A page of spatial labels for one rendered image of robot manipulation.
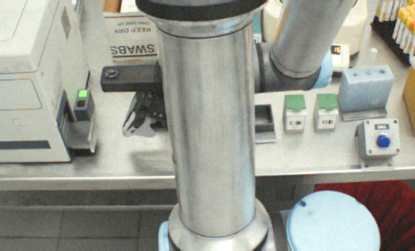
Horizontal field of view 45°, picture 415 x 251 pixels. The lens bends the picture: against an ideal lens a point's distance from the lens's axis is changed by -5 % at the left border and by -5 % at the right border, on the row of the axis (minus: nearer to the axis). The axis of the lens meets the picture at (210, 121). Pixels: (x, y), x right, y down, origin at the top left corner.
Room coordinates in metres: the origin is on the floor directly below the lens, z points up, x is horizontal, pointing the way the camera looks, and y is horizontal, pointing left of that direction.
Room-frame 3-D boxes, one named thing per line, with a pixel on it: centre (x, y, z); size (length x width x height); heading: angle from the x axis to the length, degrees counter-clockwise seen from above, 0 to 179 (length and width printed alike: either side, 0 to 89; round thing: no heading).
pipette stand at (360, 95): (0.74, -0.33, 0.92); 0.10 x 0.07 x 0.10; 95
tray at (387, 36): (0.95, -0.49, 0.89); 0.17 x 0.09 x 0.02; 15
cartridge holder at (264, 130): (0.70, -0.10, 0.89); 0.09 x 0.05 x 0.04; 1
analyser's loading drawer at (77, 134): (0.67, 0.33, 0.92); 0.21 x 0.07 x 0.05; 88
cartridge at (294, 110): (0.70, -0.17, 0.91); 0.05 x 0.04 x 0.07; 178
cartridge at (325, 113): (0.70, -0.24, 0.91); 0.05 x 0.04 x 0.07; 178
